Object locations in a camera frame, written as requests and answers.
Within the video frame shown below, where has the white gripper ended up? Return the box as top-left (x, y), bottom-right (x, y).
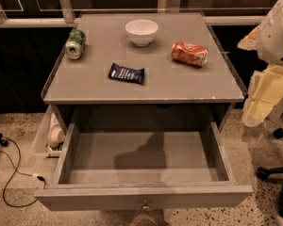
top-left (238, 0), bottom-right (283, 127)

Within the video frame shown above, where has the grey top drawer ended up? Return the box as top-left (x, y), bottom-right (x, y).
top-left (35, 123), bottom-right (253, 211)

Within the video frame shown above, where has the grey cabinet with flat top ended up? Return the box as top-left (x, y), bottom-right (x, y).
top-left (42, 13), bottom-right (245, 114)

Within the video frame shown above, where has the small metal drawer knob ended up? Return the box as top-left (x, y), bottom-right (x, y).
top-left (141, 200), bottom-right (150, 210)

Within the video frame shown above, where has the orange soda can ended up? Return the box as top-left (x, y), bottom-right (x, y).
top-left (171, 41), bottom-right (208, 67)

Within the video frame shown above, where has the black chair base leg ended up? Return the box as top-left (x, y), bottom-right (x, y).
top-left (256, 128), bottom-right (283, 180)

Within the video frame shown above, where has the white ceramic bowl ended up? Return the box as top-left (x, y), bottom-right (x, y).
top-left (125, 19), bottom-right (158, 47)

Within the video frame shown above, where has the dark blue snack packet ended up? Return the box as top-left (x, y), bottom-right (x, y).
top-left (108, 63), bottom-right (144, 85)

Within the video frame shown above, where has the green soda can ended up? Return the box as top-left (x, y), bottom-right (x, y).
top-left (65, 29), bottom-right (86, 59)

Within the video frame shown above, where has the white cup in bin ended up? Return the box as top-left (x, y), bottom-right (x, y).
top-left (48, 124), bottom-right (65, 148)

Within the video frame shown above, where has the metal window frame rail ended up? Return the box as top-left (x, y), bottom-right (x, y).
top-left (0, 0), bottom-right (283, 29)

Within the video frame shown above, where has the black cable on floor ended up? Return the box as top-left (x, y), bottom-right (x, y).
top-left (0, 133), bottom-right (48, 209)

